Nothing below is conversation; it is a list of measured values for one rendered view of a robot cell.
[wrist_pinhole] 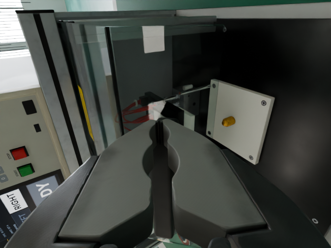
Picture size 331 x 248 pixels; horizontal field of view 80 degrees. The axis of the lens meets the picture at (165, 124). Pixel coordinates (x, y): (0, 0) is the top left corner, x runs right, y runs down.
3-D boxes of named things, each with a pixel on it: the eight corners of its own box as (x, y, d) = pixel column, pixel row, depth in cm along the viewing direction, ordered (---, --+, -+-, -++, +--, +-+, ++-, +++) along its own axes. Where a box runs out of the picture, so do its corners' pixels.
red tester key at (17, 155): (23, 148, 35) (11, 152, 34) (27, 157, 36) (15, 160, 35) (23, 145, 35) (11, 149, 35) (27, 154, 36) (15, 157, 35)
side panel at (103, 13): (176, 9, 54) (43, 12, 39) (176, 21, 56) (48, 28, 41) (133, 12, 75) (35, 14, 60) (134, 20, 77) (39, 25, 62)
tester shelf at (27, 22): (53, 9, 28) (14, 10, 25) (119, 267, 60) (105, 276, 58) (35, 14, 60) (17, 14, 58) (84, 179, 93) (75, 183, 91)
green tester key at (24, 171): (30, 166, 36) (18, 170, 36) (33, 173, 37) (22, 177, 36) (29, 163, 37) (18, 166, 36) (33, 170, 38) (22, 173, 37)
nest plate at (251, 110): (275, 97, 35) (271, 99, 35) (258, 163, 43) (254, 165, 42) (214, 78, 47) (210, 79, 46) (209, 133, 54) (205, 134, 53)
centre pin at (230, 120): (236, 118, 43) (227, 121, 42) (234, 125, 44) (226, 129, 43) (228, 114, 44) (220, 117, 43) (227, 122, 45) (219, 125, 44)
